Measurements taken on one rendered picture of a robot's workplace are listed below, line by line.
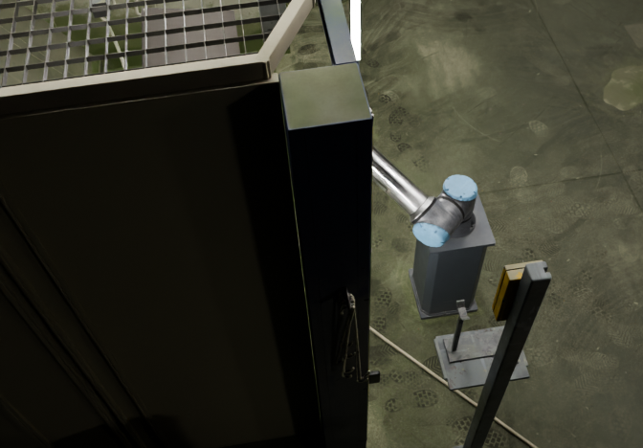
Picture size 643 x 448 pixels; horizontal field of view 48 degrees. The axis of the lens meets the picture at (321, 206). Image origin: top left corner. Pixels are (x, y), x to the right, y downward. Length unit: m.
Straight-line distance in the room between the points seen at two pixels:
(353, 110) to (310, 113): 0.09
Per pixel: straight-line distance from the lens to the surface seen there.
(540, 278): 2.09
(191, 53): 2.68
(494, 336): 2.93
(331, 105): 1.54
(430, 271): 3.49
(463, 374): 2.85
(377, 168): 3.06
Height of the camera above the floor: 3.38
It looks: 53 degrees down
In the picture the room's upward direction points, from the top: 4 degrees counter-clockwise
